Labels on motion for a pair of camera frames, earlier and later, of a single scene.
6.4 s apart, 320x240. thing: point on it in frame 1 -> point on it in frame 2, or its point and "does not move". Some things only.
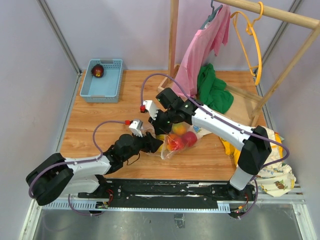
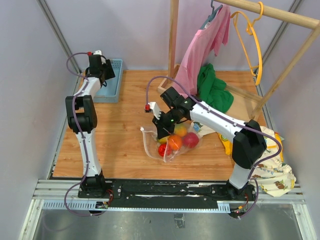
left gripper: x=151 y=144 -> x=110 y=72
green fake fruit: x=179 y=129 does not move
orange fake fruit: x=169 y=145 -> x=164 y=150
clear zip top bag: x=183 y=135 does not move
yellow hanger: x=249 y=28 does not move
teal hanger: x=211 y=16 does not move
